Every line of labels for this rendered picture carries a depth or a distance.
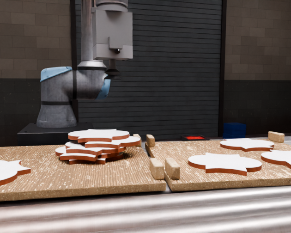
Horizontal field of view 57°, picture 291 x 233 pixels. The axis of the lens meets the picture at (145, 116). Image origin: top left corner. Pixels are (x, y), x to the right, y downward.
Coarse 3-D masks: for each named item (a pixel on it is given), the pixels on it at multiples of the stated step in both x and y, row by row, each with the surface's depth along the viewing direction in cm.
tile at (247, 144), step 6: (246, 138) 82; (222, 144) 74; (228, 144) 73; (234, 144) 73; (240, 144) 73; (246, 144) 73; (252, 144) 73; (258, 144) 73; (264, 144) 73; (270, 144) 73; (246, 150) 69; (252, 150) 70; (258, 150) 70; (264, 150) 70
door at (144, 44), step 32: (128, 0) 517; (160, 0) 532; (192, 0) 548; (224, 0) 562; (160, 32) 539; (192, 32) 556; (224, 32) 569; (128, 64) 530; (160, 64) 546; (192, 64) 563; (224, 64) 577; (128, 96) 537; (192, 96) 571; (96, 128) 527; (128, 128) 544; (160, 128) 561; (192, 128) 579
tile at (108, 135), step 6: (72, 132) 68; (78, 132) 68; (84, 132) 68; (90, 132) 68; (96, 132) 68; (102, 132) 68; (108, 132) 68; (114, 132) 68; (120, 132) 68; (126, 132) 68; (72, 138) 64; (78, 138) 60; (84, 138) 61; (90, 138) 61; (96, 138) 61; (102, 138) 61; (108, 138) 61; (114, 138) 63; (120, 138) 64; (126, 138) 65
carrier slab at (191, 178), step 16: (160, 144) 78; (176, 144) 78; (192, 144) 78; (208, 144) 78; (160, 160) 61; (176, 160) 61; (192, 176) 50; (208, 176) 50; (224, 176) 50; (240, 176) 50; (256, 176) 50; (272, 176) 50; (288, 176) 50
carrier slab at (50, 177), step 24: (48, 168) 55; (72, 168) 55; (96, 168) 55; (120, 168) 55; (144, 168) 55; (0, 192) 43; (24, 192) 43; (48, 192) 44; (72, 192) 45; (96, 192) 45; (120, 192) 46
